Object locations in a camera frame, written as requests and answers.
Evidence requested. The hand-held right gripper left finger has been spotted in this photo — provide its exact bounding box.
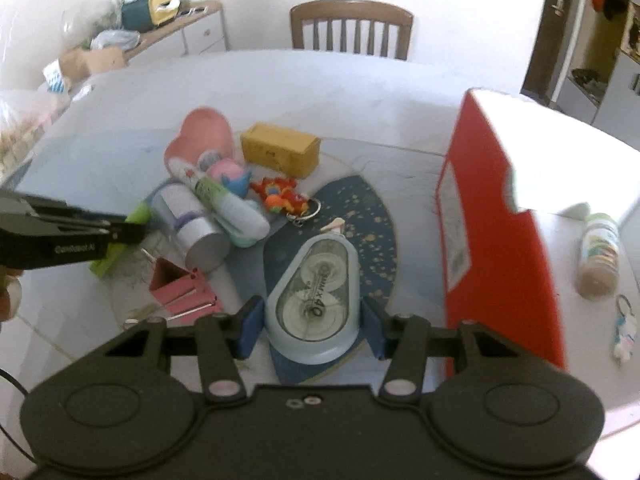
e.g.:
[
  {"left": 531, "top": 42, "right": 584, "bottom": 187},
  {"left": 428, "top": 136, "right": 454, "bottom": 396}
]
[{"left": 102, "top": 296, "right": 264, "bottom": 404}]

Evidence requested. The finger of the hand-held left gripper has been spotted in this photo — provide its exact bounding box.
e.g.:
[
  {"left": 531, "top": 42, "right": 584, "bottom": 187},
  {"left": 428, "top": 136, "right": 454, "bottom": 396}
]
[{"left": 0, "top": 189, "right": 147, "bottom": 245}]

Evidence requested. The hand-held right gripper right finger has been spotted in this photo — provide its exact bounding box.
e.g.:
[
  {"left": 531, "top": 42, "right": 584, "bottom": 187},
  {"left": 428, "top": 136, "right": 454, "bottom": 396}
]
[{"left": 361, "top": 296, "right": 528, "bottom": 404}]

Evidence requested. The green marker pen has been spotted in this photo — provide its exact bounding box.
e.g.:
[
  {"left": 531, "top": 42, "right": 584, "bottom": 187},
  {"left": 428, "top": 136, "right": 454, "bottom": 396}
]
[{"left": 90, "top": 201, "right": 152, "bottom": 280}]

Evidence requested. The light blue correction tape dispenser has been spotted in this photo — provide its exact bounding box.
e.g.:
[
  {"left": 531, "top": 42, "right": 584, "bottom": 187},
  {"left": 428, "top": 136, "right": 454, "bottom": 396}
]
[{"left": 263, "top": 236, "right": 361, "bottom": 365}]

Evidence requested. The red cardboard box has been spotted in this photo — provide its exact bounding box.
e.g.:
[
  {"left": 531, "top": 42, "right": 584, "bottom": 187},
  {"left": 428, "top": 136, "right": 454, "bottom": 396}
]
[{"left": 435, "top": 87, "right": 640, "bottom": 378}]

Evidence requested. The person's left hand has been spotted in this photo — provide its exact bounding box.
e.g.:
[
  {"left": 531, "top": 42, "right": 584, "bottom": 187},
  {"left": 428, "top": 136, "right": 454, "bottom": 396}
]
[{"left": 0, "top": 267, "right": 23, "bottom": 322}]

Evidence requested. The silver cylindrical can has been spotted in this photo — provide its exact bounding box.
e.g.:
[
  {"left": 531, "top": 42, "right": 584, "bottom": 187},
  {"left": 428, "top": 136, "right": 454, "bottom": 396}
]
[{"left": 151, "top": 185, "right": 232, "bottom": 272}]

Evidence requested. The white tube with green label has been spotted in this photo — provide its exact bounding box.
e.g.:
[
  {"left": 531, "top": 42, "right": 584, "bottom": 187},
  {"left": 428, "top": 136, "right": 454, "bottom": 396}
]
[{"left": 167, "top": 157, "right": 271, "bottom": 241}]

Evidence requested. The pink heart-shaped case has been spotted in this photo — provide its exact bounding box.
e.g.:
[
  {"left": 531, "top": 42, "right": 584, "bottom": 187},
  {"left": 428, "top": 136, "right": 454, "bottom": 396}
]
[{"left": 165, "top": 106, "right": 235, "bottom": 176}]

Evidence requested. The clear plastic bag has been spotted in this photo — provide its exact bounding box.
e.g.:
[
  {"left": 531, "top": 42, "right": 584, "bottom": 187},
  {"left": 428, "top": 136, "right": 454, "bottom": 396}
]
[{"left": 0, "top": 87, "right": 71, "bottom": 176}]

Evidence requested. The blue and white packet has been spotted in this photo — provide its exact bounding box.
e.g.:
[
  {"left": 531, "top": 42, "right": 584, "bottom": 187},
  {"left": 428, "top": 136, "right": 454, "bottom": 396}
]
[{"left": 42, "top": 60, "right": 76, "bottom": 97}]

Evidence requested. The yellow cardboard box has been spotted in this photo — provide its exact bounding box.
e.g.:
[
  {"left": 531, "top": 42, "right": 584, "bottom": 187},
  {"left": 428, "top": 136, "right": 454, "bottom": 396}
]
[{"left": 241, "top": 122, "right": 321, "bottom": 178}]

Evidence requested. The white plastic bag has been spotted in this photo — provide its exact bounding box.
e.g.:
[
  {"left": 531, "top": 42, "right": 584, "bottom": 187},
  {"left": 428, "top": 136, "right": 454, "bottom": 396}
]
[{"left": 90, "top": 29, "right": 141, "bottom": 52}]

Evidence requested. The white sideboard with wooden top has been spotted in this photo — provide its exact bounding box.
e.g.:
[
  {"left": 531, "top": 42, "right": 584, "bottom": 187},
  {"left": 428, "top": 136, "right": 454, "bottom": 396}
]
[{"left": 65, "top": 0, "right": 231, "bottom": 71}]

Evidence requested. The teal and yellow tissue box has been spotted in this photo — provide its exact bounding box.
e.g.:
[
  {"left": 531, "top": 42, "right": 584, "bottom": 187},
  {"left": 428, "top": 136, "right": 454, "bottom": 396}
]
[{"left": 121, "top": 0, "right": 181, "bottom": 31}]

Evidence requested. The small bottle with green label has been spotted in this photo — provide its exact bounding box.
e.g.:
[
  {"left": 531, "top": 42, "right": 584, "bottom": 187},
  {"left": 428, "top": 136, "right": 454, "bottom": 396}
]
[{"left": 574, "top": 212, "right": 621, "bottom": 301}]

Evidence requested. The brown wooden chair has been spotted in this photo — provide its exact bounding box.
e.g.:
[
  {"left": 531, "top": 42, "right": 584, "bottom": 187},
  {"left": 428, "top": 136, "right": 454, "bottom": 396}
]
[{"left": 289, "top": 0, "right": 415, "bottom": 62}]

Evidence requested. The dark wooden door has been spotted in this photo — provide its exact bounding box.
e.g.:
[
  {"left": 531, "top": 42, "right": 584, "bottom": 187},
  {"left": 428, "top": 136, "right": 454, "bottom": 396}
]
[{"left": 520, "top": 0, "right": 590, "bottom": 107}]

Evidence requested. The black cable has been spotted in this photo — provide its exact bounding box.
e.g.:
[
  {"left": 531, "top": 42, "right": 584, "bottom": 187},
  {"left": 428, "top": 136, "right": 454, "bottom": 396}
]
[{"left": 0, "top": 367, "right": 37, "bottom": 466}]

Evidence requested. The red plush toy keychain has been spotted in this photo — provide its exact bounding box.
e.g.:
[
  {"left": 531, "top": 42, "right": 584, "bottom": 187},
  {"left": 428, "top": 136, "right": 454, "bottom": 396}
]
[{"left": 250, "top": 176, "right": 322, "bottom": 227}]

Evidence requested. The white figure keychain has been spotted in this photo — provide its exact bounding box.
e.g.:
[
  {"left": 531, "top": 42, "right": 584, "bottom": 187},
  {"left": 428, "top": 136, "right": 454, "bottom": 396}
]
[{"left": 611, "top": 294, "right": 640, "bottom": 363}]

